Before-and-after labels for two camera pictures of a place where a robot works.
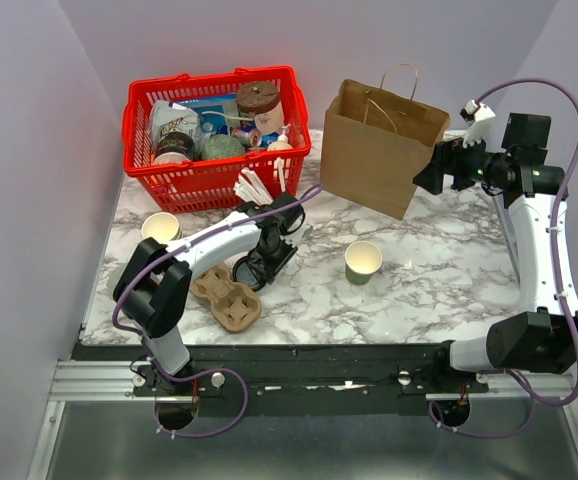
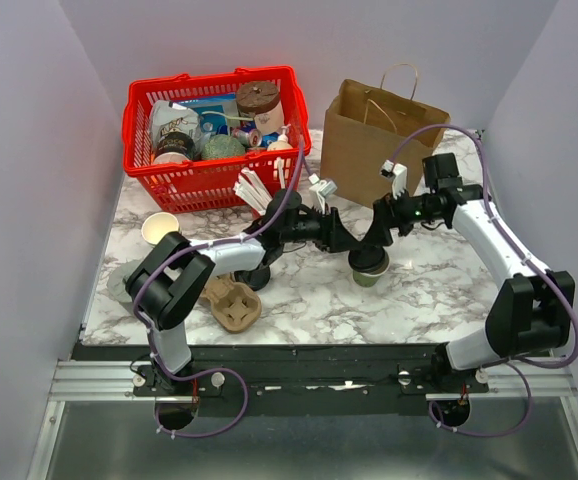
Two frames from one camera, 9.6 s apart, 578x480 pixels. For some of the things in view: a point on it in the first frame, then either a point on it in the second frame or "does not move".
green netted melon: x=222 y=146 does not move
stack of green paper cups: x=162 y=226 does not move
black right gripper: x=448 y=158 to x=387 y=215
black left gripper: x=270 y=270 to x=333 y=236
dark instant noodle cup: x=173 y=148 does not move
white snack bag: x=171 y=117 does not move
